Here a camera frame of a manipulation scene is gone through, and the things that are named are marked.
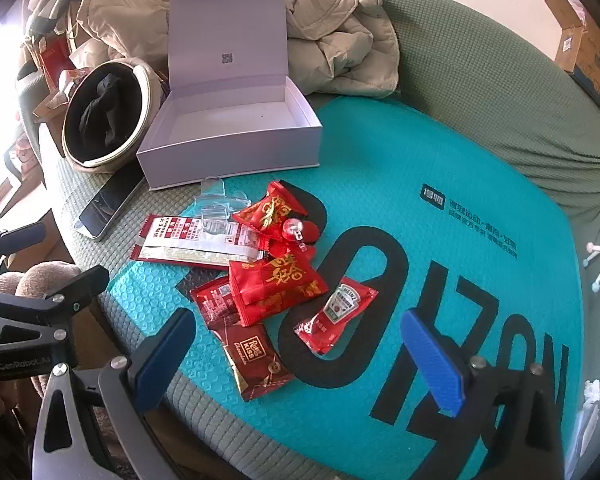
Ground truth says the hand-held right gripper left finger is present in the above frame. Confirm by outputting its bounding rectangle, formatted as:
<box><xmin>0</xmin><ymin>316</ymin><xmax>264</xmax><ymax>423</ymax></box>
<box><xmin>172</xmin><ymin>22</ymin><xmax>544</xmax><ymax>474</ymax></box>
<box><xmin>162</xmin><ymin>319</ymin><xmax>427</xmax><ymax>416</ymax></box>
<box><xmin>32</xmin><ymin>307</ymin><xmax>197</xmax><ymax>480</ymax></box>

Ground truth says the beige round hat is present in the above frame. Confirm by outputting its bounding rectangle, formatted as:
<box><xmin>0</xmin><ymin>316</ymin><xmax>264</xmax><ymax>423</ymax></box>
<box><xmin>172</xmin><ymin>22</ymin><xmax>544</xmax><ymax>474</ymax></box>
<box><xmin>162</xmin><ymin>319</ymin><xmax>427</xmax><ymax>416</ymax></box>
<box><xmin>61</xmin><ymin>57</ymin><xmax>168</xmax><ymax>175</ymax></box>

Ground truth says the black cloth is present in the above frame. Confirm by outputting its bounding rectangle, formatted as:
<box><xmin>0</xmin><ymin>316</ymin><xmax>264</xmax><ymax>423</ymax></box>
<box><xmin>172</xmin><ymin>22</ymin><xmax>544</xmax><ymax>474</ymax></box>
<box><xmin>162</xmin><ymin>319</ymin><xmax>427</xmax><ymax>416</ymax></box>
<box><xmin>78</xmin><ymin>74</ymin><xmax>138</xmax><ymax>153</ymax></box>

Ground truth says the teal bubble mailer bag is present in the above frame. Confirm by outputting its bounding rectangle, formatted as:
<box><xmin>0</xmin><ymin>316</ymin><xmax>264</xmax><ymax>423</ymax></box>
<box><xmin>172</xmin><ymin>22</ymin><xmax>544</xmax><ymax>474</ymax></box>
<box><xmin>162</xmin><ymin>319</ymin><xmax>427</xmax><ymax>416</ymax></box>
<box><xmin>105</xmin><ymin>95</ymin><xmax>588</xmax><ymax>480</ymax></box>

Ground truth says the small red gold candy packet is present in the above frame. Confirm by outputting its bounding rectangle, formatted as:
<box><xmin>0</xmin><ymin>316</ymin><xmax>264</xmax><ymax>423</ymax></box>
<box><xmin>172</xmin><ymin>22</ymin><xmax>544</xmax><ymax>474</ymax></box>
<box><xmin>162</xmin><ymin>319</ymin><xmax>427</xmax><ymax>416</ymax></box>
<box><xmin>231</xmin><ymin>180</ymin><xmax>308</xmax><ymax>241</ymax></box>

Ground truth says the beige puffer jacket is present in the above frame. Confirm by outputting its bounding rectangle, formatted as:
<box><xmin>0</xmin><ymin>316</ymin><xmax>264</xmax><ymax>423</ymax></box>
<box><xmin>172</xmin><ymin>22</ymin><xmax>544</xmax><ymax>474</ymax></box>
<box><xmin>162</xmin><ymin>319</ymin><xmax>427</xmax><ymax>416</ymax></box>
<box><xmin>76</xmin><ymin>0</ymin><xmax>401</xmax><ymax>98</ymax></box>

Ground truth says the white tissue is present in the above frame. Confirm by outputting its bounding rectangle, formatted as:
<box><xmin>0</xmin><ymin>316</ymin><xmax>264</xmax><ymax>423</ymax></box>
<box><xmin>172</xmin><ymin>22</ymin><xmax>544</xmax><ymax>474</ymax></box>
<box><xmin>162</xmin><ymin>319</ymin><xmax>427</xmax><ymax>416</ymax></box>
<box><xmin>570</xmin><ymin>379</ymin><xmax>600</xmax><ymax>461</ymax></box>

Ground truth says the dark red chocolate packet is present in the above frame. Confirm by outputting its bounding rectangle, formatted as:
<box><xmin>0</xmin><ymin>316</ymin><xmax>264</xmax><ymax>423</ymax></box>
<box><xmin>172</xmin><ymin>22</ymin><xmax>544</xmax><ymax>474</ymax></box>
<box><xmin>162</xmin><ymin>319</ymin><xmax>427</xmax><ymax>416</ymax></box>
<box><xmin>209</xmin><ymin>312</ymin><xmax>296</xmax><ymax>402</ymax></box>

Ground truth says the ketchup sachet with bottle print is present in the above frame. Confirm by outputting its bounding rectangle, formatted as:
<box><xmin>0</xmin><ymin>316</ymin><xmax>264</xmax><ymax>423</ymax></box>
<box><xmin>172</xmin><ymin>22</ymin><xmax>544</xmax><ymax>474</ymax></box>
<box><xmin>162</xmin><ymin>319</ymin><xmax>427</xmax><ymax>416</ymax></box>
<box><xmin>294</xmin><ymin>276</ymin><xmax>379</xmax><ymax>357</ymax></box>

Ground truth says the red white long snack packet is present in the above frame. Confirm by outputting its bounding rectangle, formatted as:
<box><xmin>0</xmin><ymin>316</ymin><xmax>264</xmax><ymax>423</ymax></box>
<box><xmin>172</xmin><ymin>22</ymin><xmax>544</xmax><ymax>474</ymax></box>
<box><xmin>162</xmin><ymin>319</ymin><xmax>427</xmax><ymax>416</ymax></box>
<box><xmin>130</xmin><ymin>214</ymin><xmax>271</xmax><ymax>267</ymax></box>

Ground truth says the clear plastic holder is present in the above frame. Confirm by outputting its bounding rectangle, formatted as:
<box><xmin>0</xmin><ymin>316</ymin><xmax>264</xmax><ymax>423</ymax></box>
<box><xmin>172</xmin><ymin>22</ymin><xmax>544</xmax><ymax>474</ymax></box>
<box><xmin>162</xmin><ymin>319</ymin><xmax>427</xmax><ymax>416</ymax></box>
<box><xmin>190</xmin><ymin>176</ymin><xmax>253</xmax><ymax>241</ymax></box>

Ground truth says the large red gold candy packet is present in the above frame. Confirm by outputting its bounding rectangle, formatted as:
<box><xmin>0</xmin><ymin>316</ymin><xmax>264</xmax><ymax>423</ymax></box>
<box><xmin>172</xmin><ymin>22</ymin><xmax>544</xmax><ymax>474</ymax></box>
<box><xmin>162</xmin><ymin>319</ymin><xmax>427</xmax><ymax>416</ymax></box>
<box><xmin>228</xmin><ymin>247</ymin><xmax>329</xmax><ymax>325</ymax></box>

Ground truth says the brown paper bag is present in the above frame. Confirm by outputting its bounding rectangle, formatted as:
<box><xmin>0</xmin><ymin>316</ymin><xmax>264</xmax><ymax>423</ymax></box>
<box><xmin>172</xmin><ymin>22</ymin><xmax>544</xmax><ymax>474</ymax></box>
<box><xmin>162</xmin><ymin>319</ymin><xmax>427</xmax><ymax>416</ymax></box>
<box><xmin>65</xmin><ymin>0</ymin><xmax>111</xmax><ymax>76</ymax></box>

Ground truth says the brown cardboard box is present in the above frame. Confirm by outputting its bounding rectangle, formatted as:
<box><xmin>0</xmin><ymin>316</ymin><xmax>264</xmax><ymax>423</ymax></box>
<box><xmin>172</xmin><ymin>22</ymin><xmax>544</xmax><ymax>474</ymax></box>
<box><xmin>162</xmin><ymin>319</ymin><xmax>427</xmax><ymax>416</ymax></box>
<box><xmin>545</xmin><ymin>0</ymin><xmax>600</xmax><ymax>116</ymax></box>

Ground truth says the green sofa cover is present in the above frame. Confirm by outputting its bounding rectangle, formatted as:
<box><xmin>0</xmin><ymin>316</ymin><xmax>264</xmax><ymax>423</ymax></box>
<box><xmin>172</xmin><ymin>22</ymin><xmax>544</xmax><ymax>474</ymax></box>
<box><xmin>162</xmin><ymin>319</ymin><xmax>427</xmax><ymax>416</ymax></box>
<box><xmin>17</xmin><ymin>0</ymin><xmax>600</xmax><ymax>480</ymax></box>

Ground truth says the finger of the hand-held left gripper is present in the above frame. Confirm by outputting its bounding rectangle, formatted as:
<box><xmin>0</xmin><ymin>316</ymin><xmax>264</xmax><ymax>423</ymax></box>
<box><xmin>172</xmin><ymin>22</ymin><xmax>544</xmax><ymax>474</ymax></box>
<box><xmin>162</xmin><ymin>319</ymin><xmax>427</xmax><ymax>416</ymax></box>
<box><xmin>0</xmin><ymin>266</ymin><xmax>111</xmax><ymax>356</ymax></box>
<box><xmin>0</xmin><ymin>222</ymin><xmax>47</xmax><ymax>281</ymax></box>

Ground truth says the red white snack bag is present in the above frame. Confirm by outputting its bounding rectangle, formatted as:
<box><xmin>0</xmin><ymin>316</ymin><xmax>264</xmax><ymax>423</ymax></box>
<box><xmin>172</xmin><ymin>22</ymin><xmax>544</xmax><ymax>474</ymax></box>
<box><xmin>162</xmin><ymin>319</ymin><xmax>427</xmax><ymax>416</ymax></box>
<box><xmin>55</xmin><ymin>67</ymin><xmax>88</xmax><ymax>93</ymax></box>

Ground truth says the smartphone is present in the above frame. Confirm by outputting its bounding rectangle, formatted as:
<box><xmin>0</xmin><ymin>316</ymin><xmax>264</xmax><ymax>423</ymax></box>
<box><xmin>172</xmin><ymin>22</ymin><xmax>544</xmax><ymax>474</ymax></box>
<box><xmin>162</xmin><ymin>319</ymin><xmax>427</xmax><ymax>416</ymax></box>
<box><xmin>74</xmin><ymin>162</ymin><xmax>146</xmax><ymax>243</ymax></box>

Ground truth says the beige fluffy cloth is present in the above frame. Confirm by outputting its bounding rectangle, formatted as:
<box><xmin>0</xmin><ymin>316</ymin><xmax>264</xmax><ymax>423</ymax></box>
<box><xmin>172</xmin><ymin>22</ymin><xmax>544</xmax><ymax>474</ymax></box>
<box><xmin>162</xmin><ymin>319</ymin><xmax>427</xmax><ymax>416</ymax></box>
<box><xmin>0</xmin><ymin>262</ymin><xmax>83</xmax><ymax>301</ymax></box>

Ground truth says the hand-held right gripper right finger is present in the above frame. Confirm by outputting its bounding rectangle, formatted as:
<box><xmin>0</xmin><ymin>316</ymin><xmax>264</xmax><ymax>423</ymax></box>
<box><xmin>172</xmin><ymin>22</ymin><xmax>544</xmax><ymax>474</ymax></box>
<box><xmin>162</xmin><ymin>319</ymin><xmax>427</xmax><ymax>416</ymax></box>
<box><xmin>400</xmin><ymin>309</ymin><xmax>566</xmax><ymax>480</ymax></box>

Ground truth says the dark red sauce sachet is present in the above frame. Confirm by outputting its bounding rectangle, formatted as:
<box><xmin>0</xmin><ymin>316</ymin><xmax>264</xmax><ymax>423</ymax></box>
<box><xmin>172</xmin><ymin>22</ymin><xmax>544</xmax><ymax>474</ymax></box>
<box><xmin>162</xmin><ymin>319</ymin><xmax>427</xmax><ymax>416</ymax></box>
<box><xmin>190</xmin><ymin>276</ymin><xmax>241</xmax><ymax>331</ymax></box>

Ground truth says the red gift box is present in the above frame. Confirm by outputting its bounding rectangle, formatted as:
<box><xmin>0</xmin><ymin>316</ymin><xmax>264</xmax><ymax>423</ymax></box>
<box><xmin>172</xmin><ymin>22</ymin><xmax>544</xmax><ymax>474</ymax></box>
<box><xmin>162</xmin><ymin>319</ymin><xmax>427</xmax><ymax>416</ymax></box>
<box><xmin>35</xmin><ymin>40</ymin><xmax>73</xmax><ymax>86</ymax></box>

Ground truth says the white cardboard box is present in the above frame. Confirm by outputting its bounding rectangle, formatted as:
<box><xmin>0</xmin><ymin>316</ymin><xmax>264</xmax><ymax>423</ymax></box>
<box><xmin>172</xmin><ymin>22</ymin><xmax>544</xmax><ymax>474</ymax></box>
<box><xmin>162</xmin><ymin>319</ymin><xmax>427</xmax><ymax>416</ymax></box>
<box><xmin>136</xmin><ymin>0</ymin><xmax>323</xmax><ymax>192</ymax></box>

